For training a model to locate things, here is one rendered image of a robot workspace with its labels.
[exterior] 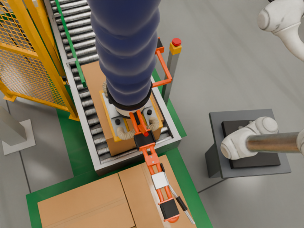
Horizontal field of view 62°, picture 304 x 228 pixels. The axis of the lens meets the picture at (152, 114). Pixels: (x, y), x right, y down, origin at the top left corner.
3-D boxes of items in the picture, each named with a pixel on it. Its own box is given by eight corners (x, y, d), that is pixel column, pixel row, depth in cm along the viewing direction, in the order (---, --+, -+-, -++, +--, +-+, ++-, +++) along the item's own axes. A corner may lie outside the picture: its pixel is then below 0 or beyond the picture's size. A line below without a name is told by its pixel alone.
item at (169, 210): (157, 203, 118) (158, 202, 113) (172, 198, 119) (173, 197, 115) (163, 221, 115) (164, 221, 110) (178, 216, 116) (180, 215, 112)
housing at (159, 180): (149, 177, 123) (150, 175, 119) (163, 172, 124) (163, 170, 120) (154, 191, 121) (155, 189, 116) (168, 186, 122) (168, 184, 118)
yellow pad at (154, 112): (128, 84, 157) (128, 79, 152) (144, 79, 158) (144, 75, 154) (146, 132, 144) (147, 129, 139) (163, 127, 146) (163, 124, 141)
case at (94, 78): (89, 92, 217) (80, 65, 180) (133, 79, 225) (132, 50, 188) (111, 156, 194) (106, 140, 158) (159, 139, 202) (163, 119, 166)
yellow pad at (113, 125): (98, 92, 153) (97, 87, 148) (114, 87, 155) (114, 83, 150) (114, 142, 140) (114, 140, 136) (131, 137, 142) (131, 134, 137)
